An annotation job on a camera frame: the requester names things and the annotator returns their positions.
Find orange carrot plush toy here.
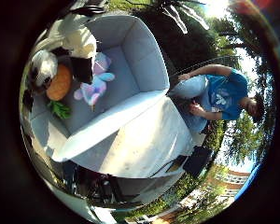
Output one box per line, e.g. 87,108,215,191
45,63,75,120

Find pastel pink blue plush toy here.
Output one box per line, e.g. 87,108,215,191
73,51,117,112

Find grey fabric storage container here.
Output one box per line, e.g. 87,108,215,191
29,13,171,163

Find person in blue t-shirt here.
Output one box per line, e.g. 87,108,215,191
169,63,266,135

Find black bag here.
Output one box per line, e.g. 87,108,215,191
182,145,213,178

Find distant building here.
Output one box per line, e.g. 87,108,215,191
207,168,252,201

